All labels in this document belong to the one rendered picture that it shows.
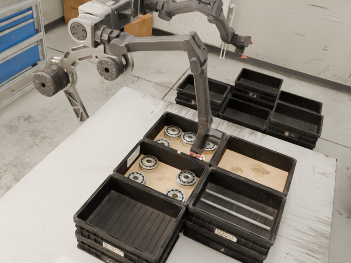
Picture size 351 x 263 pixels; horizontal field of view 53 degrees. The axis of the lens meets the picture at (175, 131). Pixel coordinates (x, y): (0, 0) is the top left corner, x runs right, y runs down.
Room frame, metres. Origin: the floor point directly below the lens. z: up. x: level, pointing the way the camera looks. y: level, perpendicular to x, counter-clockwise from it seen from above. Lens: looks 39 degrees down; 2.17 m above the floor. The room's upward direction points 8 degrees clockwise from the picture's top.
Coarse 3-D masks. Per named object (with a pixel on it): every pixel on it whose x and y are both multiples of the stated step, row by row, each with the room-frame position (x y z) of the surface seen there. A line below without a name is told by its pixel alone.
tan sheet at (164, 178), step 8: (136, 168) 1.29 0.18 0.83; (160, 168) 1.32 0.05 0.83; (168, 168) 1.32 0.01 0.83; (152, 176) 1.25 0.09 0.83; (160, 176) 1.26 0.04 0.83; (168, 176) 1.26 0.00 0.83; (176, 176) 1.27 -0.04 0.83; (152, 184) 1.19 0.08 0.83; (160, 184) 1.20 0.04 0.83; (168, 184) 1.21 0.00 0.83; (176, 184) 1.22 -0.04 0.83; (184, 192) 1.17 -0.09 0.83
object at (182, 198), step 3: (171, 189) 1.15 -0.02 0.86; (174, 189) 1.15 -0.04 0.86; (177, 189) 1.16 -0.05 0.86; (168, 192) 1.13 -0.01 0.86; (171, 192) 1.13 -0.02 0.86; (177, 192) 1.14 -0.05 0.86; (180, 192) 1.14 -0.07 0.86; (168, 195) 1.11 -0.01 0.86; (180, 195) 1.12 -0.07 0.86; (183, 195) 1.12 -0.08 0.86; (180, 198) 1.10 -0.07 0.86; (183, 198) 1.11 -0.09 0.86; (183, 201) 1.09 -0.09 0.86
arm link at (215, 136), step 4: (200, 128) 1.35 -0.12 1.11; (204, 128) 1.34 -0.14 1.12; (212, 128) 1.39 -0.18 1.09; (200, 132) 1.35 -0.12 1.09; (204, 132) 1.34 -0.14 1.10; (208, 132) 1.36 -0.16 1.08; (212, 132) 1.37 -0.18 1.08; (216, 132) 1.37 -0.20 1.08; (212, 136) 1.36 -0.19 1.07; (216, 136) 1.35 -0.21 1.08; (220, 136) 1.35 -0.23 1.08; (208, 140) 1.35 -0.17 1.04; (212, 140) 1.35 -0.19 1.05; (216, 140) 1.34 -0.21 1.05; (220, 140) 1.36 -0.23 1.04; (216, 144) 1.34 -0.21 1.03
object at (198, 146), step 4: (196, 140) 1.38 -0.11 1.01; (200, 140) 1.37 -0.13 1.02; (196, 144) 1.37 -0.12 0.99; (200, 144) 1.36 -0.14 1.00; (204, 144) 1.37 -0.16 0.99; (192, 148) 1.36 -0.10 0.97; (196, 148) 1.36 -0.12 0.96; (200, 148) 1.37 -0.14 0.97; (204, 148) 1.38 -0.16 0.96; (200, 152) 1.34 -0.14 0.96
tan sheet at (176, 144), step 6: (162, 132) 1.62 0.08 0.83; (156, 138) 1.55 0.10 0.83; (162, 138) 1.56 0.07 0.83; (180, 138) 1.58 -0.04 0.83; (174, 144) 1.52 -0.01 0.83; (180, 144) 1.53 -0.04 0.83; (180, 150) 1.48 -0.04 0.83; (186, 150) 1.48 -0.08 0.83; (204, 156) 1.46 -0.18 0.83; (210, 156) 1.47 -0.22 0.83
